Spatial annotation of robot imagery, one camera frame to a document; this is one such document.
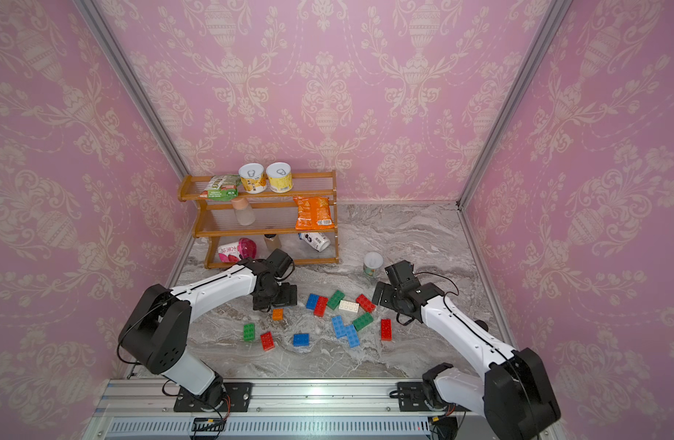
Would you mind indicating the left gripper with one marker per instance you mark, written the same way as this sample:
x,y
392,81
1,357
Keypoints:
x,y
290,298

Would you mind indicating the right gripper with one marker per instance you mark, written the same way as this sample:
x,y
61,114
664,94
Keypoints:
x,y
385,299

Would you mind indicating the orange brick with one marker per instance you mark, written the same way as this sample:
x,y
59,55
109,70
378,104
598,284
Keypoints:
x,y
278,314

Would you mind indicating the light blue brick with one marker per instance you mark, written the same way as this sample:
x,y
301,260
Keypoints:
x,y
339,327
352,336

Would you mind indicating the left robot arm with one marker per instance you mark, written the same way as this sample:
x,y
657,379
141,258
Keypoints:
x,y
156,334

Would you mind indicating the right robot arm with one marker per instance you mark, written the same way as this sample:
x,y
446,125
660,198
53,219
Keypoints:
x,y
510,387

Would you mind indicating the red brick far right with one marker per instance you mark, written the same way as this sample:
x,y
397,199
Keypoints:
x,y
386,333

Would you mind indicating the red brick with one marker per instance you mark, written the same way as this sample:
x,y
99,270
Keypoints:
x,y
267,341
365,304
321,306
386,333

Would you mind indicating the red brick upper right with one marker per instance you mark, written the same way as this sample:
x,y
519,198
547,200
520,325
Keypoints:
x,y
365,304

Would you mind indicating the dark blue brick upper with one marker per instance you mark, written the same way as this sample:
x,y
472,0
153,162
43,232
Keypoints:
x,y
312,301

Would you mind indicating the dark blue brick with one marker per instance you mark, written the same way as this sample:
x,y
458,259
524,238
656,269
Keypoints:
x,y
300,340
312,301

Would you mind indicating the small green brick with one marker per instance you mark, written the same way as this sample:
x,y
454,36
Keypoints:
x,y
249,332

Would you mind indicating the white lid green can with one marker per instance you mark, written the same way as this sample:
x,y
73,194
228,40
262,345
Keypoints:
x,y
373,261

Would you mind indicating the green brick lower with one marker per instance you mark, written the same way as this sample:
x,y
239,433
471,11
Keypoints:
x,y
362,321

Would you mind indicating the small brown jar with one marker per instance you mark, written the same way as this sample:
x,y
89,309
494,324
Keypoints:
x,y
272,242

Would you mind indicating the pink lying cup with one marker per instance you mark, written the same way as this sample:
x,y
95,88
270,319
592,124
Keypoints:
x,y
243,249

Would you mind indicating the red brick lower left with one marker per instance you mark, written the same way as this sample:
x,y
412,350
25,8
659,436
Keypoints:
x,y
267,341

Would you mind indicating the red brick centre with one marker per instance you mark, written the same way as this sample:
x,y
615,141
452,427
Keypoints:
x,y
321,306

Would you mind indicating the white brick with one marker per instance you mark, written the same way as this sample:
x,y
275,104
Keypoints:
x,y
348,306

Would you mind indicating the dark blue brick lower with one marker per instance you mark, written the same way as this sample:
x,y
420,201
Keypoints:
x,y
300,340

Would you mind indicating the green brick upper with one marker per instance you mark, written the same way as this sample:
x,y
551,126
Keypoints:
x,y
335,300

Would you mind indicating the white black lying can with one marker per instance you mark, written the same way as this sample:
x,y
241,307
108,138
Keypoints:
x,y
315,240

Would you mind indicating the wooden three-tier shelf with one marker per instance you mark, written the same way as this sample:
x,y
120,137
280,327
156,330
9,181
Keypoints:
x,y
274,214

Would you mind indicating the clear plastic bottle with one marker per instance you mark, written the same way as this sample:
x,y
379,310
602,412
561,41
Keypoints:
x,y
243,211

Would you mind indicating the orange chip bag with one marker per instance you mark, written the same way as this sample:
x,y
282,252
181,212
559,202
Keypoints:
x,y
314,213

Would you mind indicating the right yellow noodle cup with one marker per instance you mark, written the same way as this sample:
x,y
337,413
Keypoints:
x,y
280,177

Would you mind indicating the yellow noodle cup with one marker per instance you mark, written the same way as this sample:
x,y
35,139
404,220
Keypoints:
x,y
253,178
280,177

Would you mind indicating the green white snack packet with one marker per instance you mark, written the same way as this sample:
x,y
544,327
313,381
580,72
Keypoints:
x,y
222,188

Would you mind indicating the left yellow noodle cup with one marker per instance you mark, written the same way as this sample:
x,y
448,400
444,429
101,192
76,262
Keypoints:
x,y
253,178

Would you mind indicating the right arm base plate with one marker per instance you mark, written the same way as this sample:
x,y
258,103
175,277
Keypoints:
x,y
418,396

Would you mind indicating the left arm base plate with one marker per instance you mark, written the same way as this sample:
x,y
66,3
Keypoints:
x,y
239,393

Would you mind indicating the aluminium front rail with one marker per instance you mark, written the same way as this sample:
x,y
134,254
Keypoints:
x,y
279,409

